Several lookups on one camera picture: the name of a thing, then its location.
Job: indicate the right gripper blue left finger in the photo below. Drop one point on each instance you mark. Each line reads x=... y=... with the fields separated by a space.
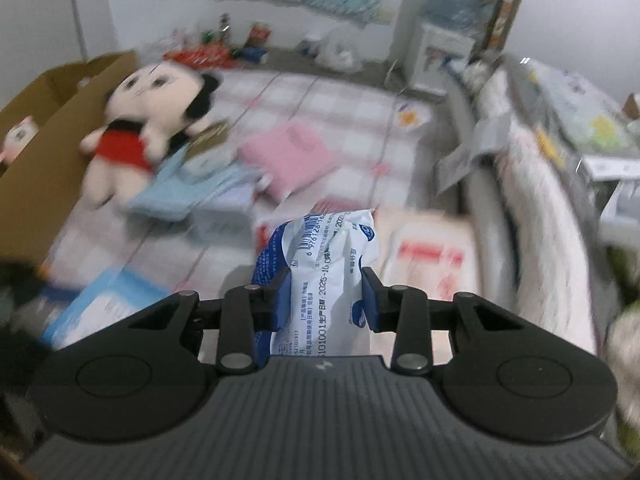
x=272 y=306

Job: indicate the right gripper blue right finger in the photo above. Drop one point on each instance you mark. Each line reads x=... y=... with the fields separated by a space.
x=377 y=305

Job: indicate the blue white wet wipes pack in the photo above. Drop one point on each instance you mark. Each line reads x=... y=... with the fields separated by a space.
x=325 y=254

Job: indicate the blue white mask box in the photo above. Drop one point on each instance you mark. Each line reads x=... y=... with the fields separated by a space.
x=111 y=297

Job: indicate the pink knitted sponge pad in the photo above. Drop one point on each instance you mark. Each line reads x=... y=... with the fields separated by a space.
x=292 y=156

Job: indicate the pink round plush toy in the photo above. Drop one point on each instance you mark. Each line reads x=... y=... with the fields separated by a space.
x=17 y=138

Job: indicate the red toothpaste tube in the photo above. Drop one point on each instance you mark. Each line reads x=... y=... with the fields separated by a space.
x=337 y=205

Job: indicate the large beige baby wipes pack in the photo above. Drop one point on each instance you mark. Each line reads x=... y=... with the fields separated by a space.
x=428 y=250

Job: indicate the light blue folded cloth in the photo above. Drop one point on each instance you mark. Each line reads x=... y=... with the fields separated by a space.
x=173 y=194

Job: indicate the brown cardboard box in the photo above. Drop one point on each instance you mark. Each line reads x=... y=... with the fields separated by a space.
x=41 y=187

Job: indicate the white striped blanket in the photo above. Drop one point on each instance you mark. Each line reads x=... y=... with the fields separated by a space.
x=554 y=289

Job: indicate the gold tissue pack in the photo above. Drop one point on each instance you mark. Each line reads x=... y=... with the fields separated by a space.
x=211 y=148

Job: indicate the black-haired red-dress plush doll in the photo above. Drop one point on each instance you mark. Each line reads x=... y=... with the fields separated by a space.
x=149 y=116

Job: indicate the white small cardboard box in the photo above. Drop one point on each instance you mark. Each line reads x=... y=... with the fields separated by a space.
x=619 y=219

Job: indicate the white plastic bag on floor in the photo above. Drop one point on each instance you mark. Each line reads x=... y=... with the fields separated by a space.
x=338 y=53

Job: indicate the red snack bag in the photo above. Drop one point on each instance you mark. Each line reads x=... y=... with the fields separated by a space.
x=204 y=57

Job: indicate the white water dispenser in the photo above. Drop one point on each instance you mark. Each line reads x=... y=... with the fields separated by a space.
x=431 y=48

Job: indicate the grey plastic packaging bag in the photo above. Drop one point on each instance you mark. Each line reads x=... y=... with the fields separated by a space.
x=568 y=106

